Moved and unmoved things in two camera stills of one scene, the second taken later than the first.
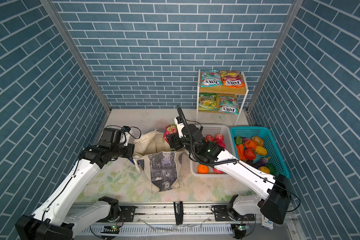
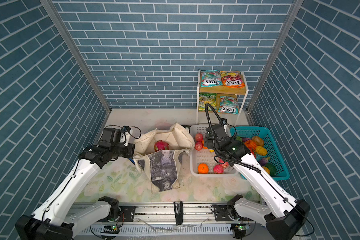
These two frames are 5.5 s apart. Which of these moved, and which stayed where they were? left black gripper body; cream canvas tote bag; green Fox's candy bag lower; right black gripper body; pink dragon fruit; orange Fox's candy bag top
Moved: pink dragon fruit; right black gripper body
Stayed: orange Fox's candy bag top; cream canvas tote bag; left black gripper body; green Fox's candy bag lower
